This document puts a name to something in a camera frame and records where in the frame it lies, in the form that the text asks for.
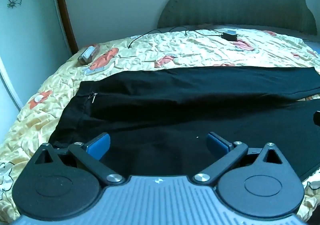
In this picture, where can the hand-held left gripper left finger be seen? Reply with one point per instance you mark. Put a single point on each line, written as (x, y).
(98, 145)

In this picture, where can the brown wooden door frame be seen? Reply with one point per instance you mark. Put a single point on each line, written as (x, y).
(65, 12)

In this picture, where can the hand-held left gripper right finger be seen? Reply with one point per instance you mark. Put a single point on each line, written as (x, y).
(217, 142)

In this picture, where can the grey padded headboard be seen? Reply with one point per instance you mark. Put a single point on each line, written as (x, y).
(237, 2)

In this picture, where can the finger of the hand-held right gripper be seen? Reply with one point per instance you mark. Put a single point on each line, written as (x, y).
(317, 117)

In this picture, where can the black pants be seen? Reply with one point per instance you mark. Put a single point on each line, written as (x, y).
(175, 104)

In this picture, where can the black power adapter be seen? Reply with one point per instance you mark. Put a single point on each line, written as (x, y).
(230, 35)

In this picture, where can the yellow floral bed blanket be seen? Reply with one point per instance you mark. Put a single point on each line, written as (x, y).
(190, 51)

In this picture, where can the floral glass wardrobe door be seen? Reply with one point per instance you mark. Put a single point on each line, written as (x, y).
(27, 27)

